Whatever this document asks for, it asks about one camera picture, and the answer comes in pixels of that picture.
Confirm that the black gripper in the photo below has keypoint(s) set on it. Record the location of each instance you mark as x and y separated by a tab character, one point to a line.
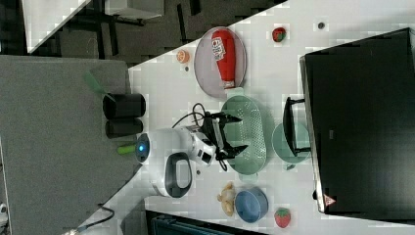
212	128

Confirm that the green oval strainer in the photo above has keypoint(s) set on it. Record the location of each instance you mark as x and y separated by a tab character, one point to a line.
248	131

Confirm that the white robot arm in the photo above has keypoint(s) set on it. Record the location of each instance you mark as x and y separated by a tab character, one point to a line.
167	153

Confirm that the green mug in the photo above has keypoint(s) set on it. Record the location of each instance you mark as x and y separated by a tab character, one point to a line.
281	146

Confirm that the yellow toy food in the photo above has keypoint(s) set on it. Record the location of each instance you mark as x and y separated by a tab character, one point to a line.
227	198

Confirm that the pink round plate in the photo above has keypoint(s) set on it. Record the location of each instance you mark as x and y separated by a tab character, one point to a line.
206	69

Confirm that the blue bowl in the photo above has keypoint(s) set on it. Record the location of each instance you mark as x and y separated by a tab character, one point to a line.
251	205

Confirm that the red ketchup bottle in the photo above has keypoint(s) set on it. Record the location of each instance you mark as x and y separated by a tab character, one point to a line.
223	50

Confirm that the orange slice toy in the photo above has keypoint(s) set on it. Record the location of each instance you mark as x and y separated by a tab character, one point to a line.
183	56

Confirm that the large red strawberry toy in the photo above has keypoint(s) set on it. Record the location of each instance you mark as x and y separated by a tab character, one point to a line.
282	217

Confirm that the small red strawberry toy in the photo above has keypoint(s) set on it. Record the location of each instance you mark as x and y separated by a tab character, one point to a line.
279	34

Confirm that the black toaster oven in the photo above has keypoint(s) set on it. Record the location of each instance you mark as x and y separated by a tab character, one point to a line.
360	114

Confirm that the green spatula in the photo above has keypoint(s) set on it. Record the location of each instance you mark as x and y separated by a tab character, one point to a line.
95	86

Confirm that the green handle tool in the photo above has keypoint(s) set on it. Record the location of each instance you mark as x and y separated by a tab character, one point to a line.
126	149

